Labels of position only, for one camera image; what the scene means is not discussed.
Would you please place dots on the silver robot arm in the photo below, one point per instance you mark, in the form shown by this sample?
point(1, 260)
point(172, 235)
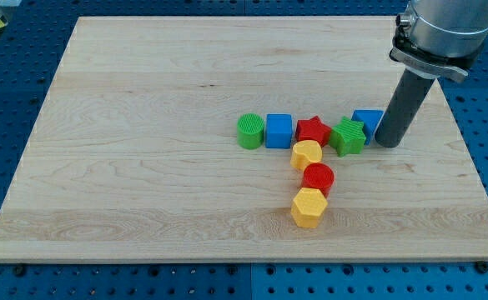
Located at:
point(440, 38)

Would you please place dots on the green cylinder block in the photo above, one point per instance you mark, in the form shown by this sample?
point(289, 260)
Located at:
point(250, 131)

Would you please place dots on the blue cube block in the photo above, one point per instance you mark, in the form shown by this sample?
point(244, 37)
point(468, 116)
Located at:
point(279, 131)

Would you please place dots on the yellow heart block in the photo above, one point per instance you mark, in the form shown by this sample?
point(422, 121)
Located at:
point(305, 153)

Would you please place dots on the red star block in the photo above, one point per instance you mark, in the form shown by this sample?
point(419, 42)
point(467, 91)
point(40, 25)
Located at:
point(313, 129)

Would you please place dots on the red cylinder block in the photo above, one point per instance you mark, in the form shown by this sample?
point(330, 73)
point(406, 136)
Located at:
point(318, 176)

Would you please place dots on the light wooden board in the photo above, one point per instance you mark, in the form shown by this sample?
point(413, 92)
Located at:
point(133, 157)

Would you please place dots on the yellow hexagon block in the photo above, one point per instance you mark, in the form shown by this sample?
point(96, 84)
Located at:
point(307, 208)

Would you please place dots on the green star block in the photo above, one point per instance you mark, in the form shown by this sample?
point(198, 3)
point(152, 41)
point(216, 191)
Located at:
point(347, 137)

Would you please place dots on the blue block behind star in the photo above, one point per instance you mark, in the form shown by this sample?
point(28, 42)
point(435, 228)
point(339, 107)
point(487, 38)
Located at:
point(371, 120)

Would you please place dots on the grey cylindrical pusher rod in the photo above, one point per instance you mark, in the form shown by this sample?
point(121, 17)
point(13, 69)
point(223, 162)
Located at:
point(409, 94)

